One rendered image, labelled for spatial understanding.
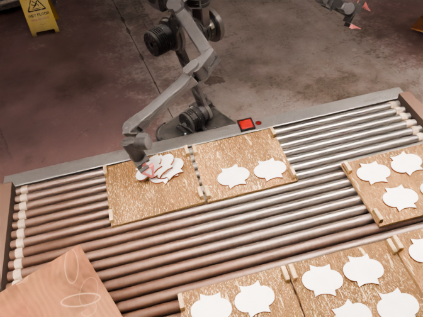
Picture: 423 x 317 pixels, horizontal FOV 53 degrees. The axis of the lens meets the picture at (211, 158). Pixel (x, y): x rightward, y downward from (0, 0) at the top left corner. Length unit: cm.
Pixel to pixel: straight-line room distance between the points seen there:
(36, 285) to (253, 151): 107
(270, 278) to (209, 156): 68
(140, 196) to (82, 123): 203
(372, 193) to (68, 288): 126
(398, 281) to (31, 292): 130
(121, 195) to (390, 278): 114
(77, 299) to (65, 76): 317
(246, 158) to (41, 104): 264
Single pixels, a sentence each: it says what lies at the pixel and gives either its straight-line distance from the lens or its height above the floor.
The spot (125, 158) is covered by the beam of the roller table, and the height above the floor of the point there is 92.
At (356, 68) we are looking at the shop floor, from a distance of 418.
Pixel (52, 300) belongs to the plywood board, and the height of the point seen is 104.
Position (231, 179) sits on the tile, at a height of 95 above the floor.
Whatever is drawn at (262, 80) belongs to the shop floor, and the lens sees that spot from 397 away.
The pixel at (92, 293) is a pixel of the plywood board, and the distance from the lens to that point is 159.
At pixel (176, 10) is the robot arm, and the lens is 201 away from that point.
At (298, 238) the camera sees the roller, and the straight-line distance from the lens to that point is 175.
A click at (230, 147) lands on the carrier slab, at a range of 203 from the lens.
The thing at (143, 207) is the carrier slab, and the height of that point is 94.
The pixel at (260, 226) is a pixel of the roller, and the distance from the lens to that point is 178.
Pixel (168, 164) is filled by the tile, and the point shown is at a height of 99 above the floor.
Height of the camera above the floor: 239
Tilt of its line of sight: 47 degrees down
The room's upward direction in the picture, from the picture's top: 7 degrees counter-clockwise
